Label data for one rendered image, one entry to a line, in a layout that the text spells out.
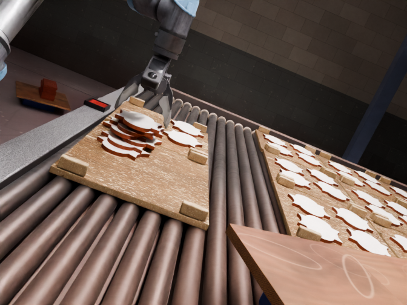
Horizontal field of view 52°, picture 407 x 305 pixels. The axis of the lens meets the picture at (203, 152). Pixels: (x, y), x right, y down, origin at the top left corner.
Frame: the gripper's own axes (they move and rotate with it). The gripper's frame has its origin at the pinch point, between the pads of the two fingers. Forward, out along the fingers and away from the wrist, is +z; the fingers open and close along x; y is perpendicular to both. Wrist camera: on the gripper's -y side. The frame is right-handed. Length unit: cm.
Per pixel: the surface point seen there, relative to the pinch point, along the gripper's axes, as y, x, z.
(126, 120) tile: -5.8, 2.9, -0.1
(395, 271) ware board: -45, -56, -2
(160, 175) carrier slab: -13.5, -10.5, 7.9
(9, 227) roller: -54, 9, 10
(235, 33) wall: 512, -51, -44
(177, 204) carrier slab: -27.2, -16.0, 7.9
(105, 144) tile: -9.9, 5.3, 6.8
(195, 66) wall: 515, -15, 22
